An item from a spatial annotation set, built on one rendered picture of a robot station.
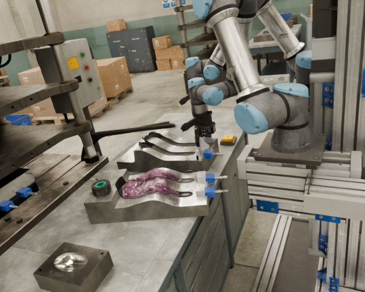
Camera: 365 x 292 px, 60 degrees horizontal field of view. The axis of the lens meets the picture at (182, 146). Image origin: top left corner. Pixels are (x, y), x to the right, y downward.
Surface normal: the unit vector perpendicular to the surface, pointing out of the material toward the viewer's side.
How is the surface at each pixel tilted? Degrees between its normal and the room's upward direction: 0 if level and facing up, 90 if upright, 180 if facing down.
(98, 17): 90
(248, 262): 0
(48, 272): 0
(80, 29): 90
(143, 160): 90
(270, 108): 62
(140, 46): 90
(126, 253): 0
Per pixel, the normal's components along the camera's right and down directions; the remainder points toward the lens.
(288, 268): -0.16, -0.89
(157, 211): -0.09, 0.43
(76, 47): 0.91, 0.03
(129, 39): -0.36, 0.45
